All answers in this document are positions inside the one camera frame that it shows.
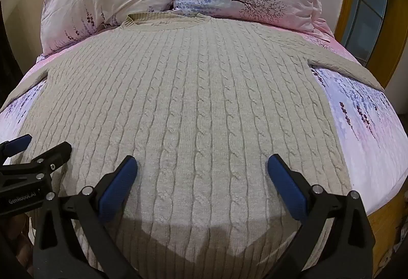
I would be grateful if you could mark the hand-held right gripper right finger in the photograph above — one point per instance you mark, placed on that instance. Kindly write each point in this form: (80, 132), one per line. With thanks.
(285, 183)

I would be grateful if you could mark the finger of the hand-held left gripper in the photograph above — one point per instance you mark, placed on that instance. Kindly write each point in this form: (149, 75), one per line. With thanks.
(47, 161)
(17, 142)

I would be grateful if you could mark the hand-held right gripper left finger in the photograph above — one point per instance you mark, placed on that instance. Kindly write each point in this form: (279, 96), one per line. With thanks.
(119, 183)

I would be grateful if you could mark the pink floral bed sheet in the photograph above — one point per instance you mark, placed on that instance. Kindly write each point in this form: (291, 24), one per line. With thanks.
(366, 125)

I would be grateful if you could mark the wooden framed glass door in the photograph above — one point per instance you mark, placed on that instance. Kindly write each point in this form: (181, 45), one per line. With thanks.
(373, 4)

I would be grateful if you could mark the wooden bed frame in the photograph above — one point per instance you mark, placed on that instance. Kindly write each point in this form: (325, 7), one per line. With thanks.
(387, 221)

